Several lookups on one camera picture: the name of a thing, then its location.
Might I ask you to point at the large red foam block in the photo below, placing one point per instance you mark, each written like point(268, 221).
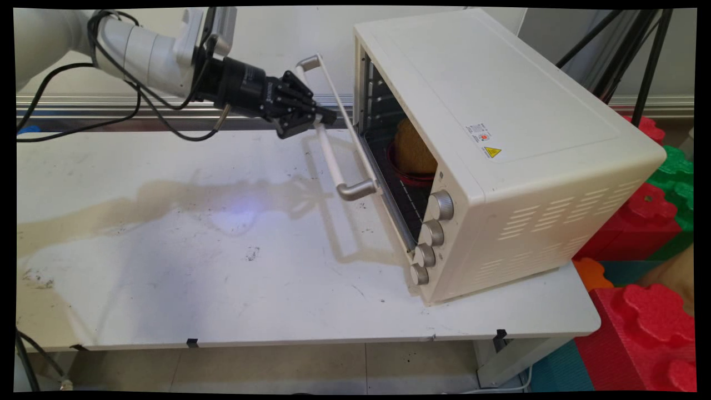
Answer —
point(644, 339)

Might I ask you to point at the green foam block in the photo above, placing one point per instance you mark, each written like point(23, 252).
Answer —
point(677, 172)

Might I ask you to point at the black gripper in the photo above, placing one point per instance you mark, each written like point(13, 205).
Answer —
point(247, 89)

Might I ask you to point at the cream toaster oven body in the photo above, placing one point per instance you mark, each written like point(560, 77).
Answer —
point(527, 111)

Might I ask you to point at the aluminium rail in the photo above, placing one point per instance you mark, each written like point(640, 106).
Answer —
point(100, 114)

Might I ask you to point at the orange foam block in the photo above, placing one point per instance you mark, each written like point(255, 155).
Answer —
point(593, 273)

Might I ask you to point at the white table leg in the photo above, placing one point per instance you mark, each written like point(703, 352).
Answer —
point(511, 358)

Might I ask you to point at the brown bread loaf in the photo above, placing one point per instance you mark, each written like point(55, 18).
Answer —
point(414, 147)

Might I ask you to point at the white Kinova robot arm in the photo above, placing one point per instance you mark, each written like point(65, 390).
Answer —
point(144, 55)

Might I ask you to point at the black tripod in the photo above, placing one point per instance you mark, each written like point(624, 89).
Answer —
point(647, 66)

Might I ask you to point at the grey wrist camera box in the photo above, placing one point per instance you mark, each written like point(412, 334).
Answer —
point(219, 28)

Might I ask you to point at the large silver oven knob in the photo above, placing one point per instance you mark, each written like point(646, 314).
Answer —
point(442, 205)

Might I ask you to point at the red plate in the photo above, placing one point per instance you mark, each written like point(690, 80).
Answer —
point(408, 178)

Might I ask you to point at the warning sticker on oven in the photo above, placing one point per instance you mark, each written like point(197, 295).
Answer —
point(484, 140)

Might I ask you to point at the small red foam block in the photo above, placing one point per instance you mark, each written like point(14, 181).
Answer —
point(650, 129)

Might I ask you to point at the teal foam mat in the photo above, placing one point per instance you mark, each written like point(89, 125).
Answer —
point(627, 272)

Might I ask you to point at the metal oven rack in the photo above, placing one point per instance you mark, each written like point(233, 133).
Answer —
point(408, 203)

